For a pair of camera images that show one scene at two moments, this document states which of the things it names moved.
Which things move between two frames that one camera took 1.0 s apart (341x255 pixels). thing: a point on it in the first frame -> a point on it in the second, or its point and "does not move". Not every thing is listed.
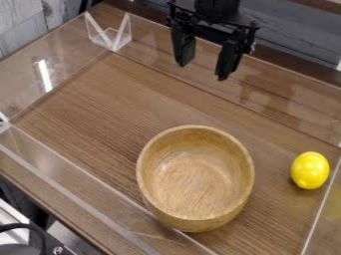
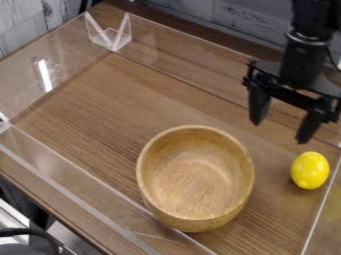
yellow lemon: x=309 y=170 does not move
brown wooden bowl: x=194 y=175 does not move
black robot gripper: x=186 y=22 -> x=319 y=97
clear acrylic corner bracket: x=109 y=38 does not move
